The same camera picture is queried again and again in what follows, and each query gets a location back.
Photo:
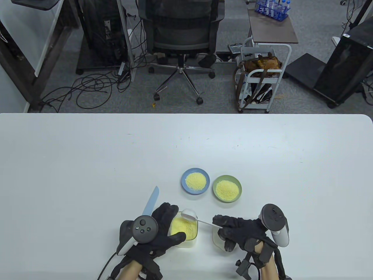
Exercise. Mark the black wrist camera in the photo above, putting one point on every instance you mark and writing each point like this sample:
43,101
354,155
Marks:
243,268

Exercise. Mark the person's left hand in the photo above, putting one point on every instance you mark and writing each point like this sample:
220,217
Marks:
164,217

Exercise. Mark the brown leather bag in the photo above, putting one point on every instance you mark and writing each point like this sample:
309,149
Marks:
262,62

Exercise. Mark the white metal desk leg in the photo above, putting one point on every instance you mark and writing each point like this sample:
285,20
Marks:
128,43

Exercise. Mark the white plastic coffee spoon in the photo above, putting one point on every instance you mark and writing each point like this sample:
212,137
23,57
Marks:
189,215

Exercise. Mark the black flat base plate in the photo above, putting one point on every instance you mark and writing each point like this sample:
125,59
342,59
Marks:
306,68

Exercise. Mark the cream container lid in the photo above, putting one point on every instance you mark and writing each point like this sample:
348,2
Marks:
217,242

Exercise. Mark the small green dish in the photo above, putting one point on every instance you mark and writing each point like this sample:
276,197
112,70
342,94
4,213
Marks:
217,178

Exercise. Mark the person's right forearm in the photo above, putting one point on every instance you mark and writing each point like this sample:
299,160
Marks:
268,268

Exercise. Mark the black glossy computer case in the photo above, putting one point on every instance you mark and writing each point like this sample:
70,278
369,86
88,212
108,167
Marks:
344,67

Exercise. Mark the yellow chicken bouillon heap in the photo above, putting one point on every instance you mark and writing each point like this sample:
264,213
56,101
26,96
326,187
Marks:
195,180
227,189

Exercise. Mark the small blue dish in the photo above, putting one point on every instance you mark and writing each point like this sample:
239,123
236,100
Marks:
184,188

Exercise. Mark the light blue plastic knife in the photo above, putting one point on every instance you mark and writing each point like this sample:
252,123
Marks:
151,201

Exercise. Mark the black mesh office chair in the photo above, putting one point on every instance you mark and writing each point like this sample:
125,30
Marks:
180,38

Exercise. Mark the white desk with dark frame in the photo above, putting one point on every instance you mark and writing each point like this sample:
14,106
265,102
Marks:
52,58

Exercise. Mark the black and white controller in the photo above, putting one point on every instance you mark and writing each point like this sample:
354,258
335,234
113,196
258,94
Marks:
272,217
145,229

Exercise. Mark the black and white bag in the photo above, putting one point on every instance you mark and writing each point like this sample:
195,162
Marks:
262,94

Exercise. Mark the black computer tower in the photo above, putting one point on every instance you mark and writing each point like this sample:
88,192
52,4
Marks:
96,29

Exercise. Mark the clear chicken bouillon container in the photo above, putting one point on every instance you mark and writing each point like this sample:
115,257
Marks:
183,226

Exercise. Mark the blue test tube rack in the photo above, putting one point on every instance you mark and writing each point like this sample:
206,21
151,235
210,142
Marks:
272,13

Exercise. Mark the person's right hand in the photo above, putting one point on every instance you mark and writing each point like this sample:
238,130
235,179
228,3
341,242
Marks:
242,230

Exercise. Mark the brown side table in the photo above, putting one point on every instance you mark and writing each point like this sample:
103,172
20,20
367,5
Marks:
271,29

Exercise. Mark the person's left forearm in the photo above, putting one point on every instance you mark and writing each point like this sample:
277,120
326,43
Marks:
131,271

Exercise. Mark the white rolling cart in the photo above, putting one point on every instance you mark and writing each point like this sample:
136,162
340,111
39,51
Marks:
253,106

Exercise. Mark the white stand foot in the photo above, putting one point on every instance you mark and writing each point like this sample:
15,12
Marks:
336,40

